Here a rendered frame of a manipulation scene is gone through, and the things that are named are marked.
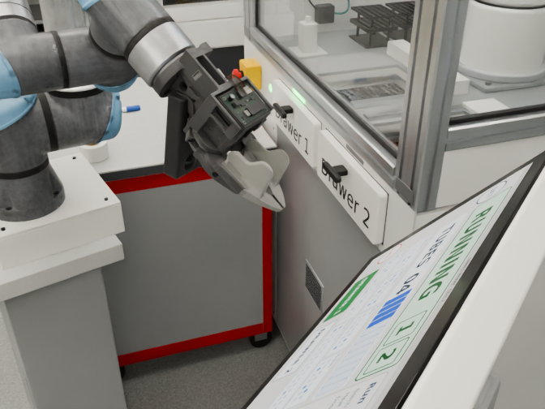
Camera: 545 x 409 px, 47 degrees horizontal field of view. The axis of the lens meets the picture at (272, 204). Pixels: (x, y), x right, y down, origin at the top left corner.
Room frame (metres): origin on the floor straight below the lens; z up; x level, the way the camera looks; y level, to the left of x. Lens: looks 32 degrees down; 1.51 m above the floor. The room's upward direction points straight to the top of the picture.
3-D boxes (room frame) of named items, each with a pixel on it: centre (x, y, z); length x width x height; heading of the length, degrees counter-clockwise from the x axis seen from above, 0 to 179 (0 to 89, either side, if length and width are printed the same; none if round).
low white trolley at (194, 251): (1.68, 0.36, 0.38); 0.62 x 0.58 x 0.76; 18
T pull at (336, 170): (1.08, -0.13, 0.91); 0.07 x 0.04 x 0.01; 18
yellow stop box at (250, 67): (1.69, 0.07, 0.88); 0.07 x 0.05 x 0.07; 18
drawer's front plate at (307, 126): (1.39, -0.05, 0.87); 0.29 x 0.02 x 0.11; 18
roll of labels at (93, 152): (1.42, 0.45, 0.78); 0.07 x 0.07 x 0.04
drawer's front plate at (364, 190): (1.09, -0.15, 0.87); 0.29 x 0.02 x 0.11; 18
